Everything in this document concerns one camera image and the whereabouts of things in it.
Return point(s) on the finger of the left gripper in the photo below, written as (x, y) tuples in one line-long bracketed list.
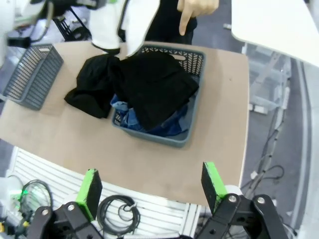
[(92, 3)]

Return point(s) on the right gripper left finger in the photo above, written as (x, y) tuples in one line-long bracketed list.
[(89, 194)]

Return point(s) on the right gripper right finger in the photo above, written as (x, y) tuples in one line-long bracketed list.
[(211, 186)]

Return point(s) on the blue denim shorts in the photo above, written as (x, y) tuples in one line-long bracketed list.
[(129, 119)]

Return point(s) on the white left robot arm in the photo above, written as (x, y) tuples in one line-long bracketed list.
[(5, 25)]

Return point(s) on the person's left hand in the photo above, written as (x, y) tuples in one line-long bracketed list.
[(197, 7)]

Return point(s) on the white slatted base panel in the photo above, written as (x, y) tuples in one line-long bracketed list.
[(62, 169)]

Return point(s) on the grey plastic lattice basket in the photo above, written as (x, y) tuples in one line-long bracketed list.
[(32, 79), (154, 142)]

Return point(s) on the person in black t-shirt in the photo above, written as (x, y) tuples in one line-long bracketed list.
[(169, 25)]

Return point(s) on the clear plastic storage box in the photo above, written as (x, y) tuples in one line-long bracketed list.
[(269, 84)]

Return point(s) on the white table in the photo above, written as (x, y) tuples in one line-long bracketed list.
[(274, 20)]

